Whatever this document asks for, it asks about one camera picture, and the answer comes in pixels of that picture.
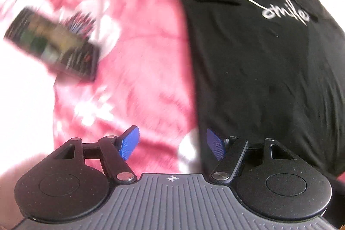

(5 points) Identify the black T-shirt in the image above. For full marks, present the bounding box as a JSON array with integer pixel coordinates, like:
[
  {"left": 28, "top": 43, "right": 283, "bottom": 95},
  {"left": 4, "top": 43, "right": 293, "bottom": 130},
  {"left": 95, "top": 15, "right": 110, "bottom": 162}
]
[{"left": 175, "top": 0, "right": 345, "bottom": 179}]

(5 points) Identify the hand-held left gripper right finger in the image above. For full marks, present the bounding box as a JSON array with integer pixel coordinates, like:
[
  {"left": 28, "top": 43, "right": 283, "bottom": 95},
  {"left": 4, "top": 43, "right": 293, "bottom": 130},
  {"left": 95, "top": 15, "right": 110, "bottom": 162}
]
[{"left": 206, "top": 128, "right": 297, "bottom": 185}]

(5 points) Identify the pale pink quilt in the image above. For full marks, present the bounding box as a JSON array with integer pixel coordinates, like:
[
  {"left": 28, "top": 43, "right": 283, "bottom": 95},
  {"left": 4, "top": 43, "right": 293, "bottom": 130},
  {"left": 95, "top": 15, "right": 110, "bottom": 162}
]
[{"left": 0, "top": 0, "right": 58, "bottom": 220}]

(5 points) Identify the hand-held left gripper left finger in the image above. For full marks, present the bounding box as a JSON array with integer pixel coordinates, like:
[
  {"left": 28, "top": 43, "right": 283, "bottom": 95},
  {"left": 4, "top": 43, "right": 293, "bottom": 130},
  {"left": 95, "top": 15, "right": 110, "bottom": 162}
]
[{"left": 52, "top": 125, "right": 141, "bottom": 185}]

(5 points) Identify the pink floral blanket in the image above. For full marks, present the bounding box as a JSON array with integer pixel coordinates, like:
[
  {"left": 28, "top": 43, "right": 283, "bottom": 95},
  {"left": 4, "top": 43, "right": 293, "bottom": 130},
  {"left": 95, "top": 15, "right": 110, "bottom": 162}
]
[{"left": 40, "top": 0, "right": 345, "bottom": 182}]

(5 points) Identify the black smartphone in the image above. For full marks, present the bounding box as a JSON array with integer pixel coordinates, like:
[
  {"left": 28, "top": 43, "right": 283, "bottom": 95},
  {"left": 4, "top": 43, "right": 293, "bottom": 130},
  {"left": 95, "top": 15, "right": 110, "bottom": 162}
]
[{"left": 3, "top": 7, "right": 101, "bottom": 83}]

